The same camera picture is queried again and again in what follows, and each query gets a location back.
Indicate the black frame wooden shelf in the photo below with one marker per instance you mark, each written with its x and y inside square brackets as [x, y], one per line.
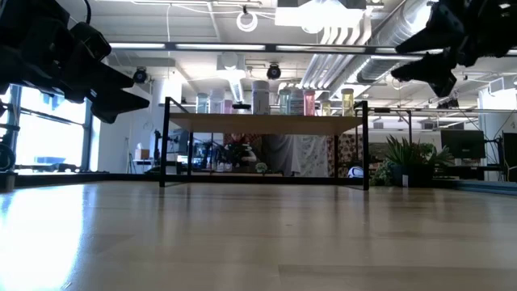
[262, 123]

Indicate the white patterned hanging cloth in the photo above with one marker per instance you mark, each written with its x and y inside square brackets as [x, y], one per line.
[313, 155]

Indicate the grey hanging cloth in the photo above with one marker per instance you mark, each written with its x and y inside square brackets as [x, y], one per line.
[278, 155]

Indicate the large window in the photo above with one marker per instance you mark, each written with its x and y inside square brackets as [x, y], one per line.
[52, 141]

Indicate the long overhead light bar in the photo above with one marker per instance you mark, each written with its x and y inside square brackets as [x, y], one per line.
[222, 46]

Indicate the green plant black pot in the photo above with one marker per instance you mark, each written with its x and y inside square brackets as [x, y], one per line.
[404, 161]

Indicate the white round duct vent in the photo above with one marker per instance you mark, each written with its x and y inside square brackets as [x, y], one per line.
[230, 64]

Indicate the blue mat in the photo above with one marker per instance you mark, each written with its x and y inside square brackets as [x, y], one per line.
[488, 186]

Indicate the black round ceiling spotlight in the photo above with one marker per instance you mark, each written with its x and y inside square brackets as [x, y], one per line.
[273, 72]
[140, 75]

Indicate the tall white medicine bottle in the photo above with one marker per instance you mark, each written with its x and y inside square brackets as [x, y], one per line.
[260, 99]

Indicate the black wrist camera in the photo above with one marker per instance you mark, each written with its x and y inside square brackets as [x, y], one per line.
[91, 40]

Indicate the tripod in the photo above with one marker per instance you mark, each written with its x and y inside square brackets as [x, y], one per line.
[130, 157]

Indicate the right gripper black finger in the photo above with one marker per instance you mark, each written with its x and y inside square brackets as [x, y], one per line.
[436, 70]
[440, 32]

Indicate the black equipment with wheel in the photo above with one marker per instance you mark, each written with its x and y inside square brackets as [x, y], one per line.
[5, 155]

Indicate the silver air duct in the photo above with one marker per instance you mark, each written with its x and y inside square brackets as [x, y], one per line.
[387, 32]

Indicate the cardboard box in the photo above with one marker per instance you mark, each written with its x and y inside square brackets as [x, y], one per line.
[142, 154]

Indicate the black monitor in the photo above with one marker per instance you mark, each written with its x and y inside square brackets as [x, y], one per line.
[462, 143]

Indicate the black and white ball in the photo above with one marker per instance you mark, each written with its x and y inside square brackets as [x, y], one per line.
[355, 172]

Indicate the black desk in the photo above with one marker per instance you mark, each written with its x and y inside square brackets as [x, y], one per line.
[464, 167]

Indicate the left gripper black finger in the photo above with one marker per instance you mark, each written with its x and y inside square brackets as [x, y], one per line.
[117, 105]
[93, 77]

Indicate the large purple medicine bottle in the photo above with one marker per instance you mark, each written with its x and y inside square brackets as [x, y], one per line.
[216, 103]

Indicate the small potted plant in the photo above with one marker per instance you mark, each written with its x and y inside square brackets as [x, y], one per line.
[261, 167]

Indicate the yellow bottle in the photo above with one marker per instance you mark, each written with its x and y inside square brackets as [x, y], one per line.
[347, 103]

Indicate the pale green bottle on shelf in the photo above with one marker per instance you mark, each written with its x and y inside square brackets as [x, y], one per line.
[201, 104]

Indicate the white corrugated ducts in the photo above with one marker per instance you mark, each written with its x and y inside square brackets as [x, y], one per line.
[323, 68]

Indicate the dark patterned hanging cloth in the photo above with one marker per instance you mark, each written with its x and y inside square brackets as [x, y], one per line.
[347, 151]

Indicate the person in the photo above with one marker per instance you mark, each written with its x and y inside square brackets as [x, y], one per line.
[242, 153]

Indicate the pink medicine bottle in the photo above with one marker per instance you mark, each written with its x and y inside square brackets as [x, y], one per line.
[309, 103]

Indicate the black metal frame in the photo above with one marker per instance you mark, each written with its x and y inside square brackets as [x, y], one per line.
[409, 121]

